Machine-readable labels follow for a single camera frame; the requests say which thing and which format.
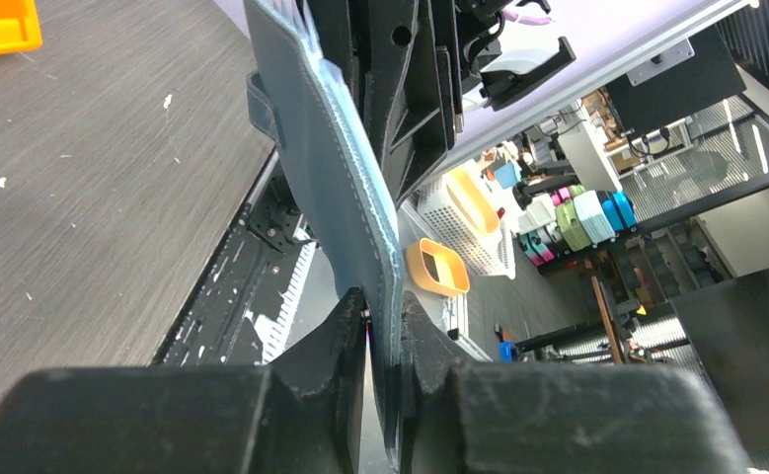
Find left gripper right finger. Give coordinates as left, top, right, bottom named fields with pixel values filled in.
left=399, top=292, right=750, bottom=473

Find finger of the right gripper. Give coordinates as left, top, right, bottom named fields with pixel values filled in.
left=308, top=0, right=462, bottom=204

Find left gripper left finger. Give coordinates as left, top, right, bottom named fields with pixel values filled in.
left=0, top=288, right=366, bottom=473

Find blue card holder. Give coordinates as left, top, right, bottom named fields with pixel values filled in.
left=244, top=1, right=405, bottom=471

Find orange plastic cup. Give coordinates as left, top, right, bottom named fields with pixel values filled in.
left=405, top=238, right=471, bottom=298

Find white perforated basket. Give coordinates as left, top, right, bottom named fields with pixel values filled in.
left=417, top=165, right=516, bottom=279

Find yellow three-compartment bin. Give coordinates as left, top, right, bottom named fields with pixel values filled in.
left=0, top=0, right=42, bottom=55

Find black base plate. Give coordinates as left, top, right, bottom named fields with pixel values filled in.
left=152, top=153, right=318, bottom=366

